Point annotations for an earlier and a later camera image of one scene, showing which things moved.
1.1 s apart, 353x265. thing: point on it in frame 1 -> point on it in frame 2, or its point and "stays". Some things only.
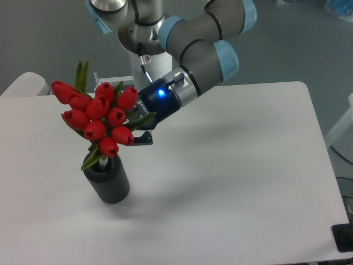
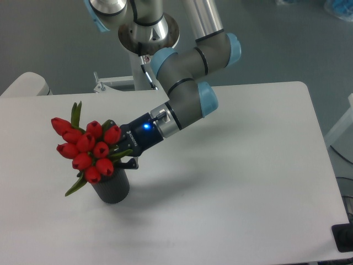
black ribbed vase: (110, 185) stays
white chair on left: (28, 84) stays
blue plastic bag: (341, 9) stays
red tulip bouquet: (103, 118) -> (90, 150)
